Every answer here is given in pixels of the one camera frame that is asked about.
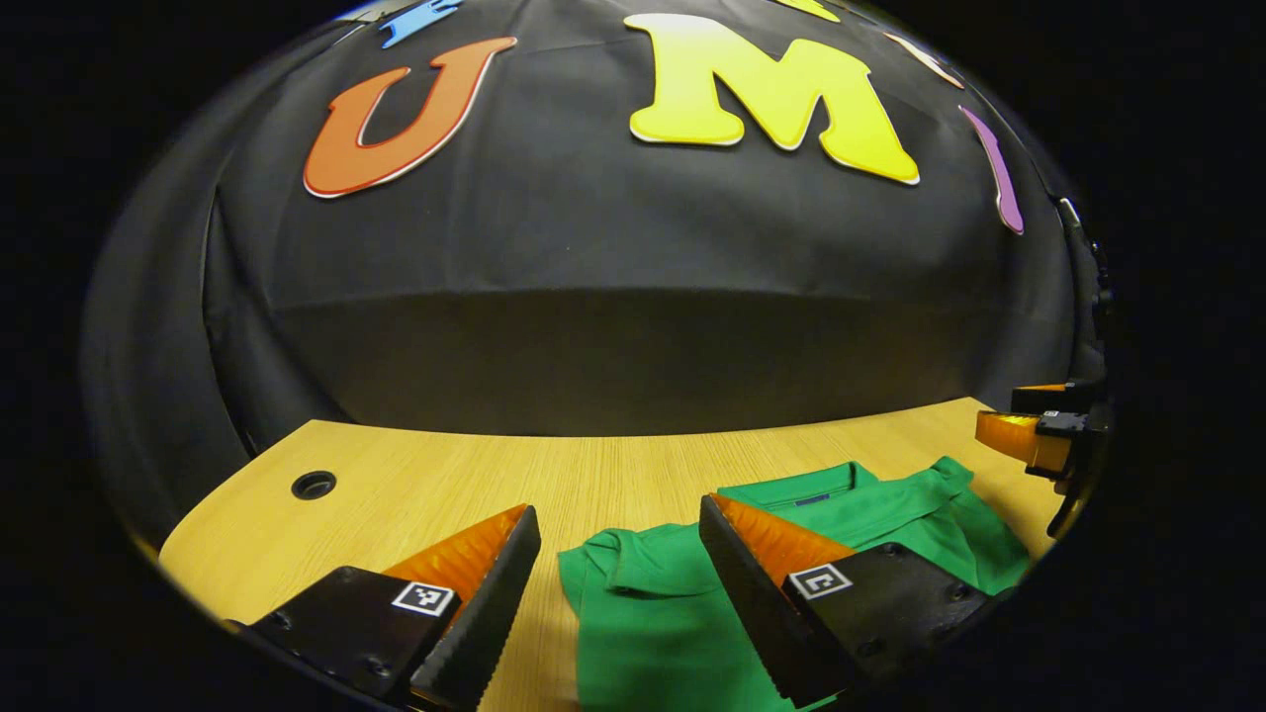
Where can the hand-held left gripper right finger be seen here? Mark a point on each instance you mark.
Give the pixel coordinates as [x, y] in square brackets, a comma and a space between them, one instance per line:
[742, 603]

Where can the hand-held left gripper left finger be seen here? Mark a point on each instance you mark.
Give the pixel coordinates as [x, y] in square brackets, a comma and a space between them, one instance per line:
[485, 623]

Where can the black backdrop cloth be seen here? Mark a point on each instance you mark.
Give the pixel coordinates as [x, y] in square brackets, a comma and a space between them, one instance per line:
[593, 326]

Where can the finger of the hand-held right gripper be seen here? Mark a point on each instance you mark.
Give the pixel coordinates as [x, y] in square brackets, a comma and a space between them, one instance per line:
[1009, 433]
[1048, 400]

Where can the green T-shirt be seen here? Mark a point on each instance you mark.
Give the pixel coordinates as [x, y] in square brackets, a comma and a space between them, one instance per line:
[653, 613]

